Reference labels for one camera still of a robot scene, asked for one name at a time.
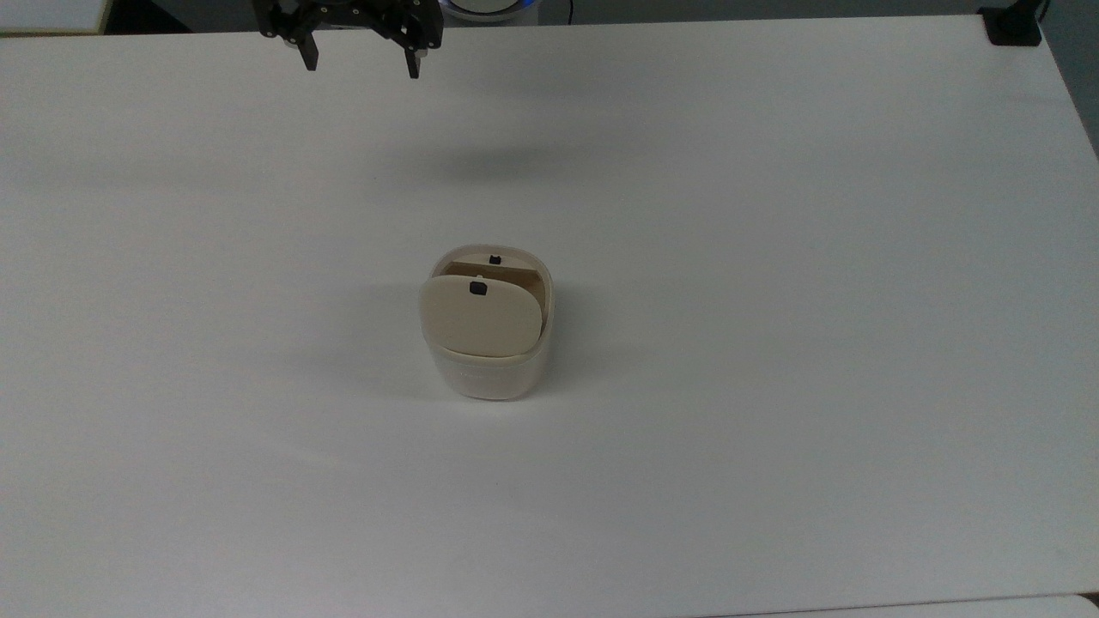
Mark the beige trash bin lid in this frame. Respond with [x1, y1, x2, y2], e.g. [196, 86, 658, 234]
[418, 274, 545, 357]

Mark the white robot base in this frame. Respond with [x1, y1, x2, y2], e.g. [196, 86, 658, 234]
[440, 0, 538, 23]

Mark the beige box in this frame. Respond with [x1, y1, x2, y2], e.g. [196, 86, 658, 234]
[0, 0, 109, 37]

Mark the white trash bin body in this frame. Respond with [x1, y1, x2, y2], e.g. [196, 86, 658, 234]
[422, 244, 556, 402]

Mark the black table clamp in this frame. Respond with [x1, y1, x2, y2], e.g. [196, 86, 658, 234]
[980, 0, 1050, 46]

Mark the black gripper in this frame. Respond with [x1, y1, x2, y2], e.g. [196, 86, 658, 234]
[252, 0, 445, 80]

